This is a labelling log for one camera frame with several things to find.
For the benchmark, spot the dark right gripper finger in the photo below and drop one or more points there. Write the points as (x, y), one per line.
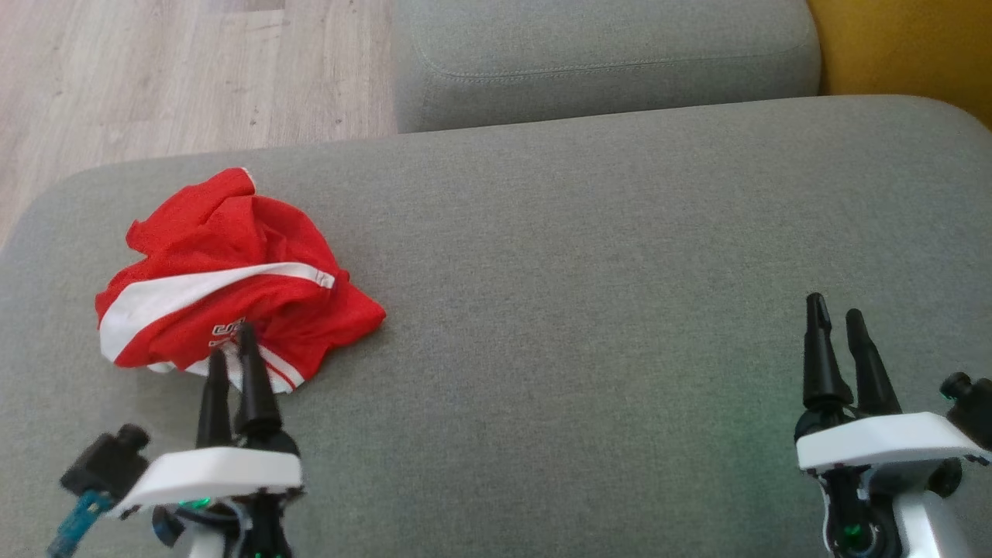
(872, 372)
(823, 364)

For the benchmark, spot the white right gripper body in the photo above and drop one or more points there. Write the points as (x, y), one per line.
(883, 442)

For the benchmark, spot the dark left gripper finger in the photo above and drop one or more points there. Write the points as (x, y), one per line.
(256, 387)
(214, 403)

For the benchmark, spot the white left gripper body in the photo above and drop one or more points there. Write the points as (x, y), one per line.
(217, 473)

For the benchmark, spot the red Bulls basketball jersey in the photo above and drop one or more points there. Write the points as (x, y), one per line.
(310, 310)

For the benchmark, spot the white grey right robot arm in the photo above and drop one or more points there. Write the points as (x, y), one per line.
(926, 531)

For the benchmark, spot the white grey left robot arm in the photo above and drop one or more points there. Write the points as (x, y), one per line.
(205, 549)

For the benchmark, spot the large grey sofa seat cushion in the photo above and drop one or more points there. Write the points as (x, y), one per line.
(589, 256)

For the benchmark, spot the yellow and grey sofa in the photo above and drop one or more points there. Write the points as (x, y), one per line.
(907, 46)

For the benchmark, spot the small grey sofa seat cushion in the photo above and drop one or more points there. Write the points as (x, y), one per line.
(604, 70)

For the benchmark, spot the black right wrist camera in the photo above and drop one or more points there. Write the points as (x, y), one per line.
(973, 407)

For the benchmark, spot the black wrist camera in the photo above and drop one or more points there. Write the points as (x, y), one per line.
(973, 407)
(108, 463)

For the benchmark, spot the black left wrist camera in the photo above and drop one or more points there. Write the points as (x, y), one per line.
(108, 463)

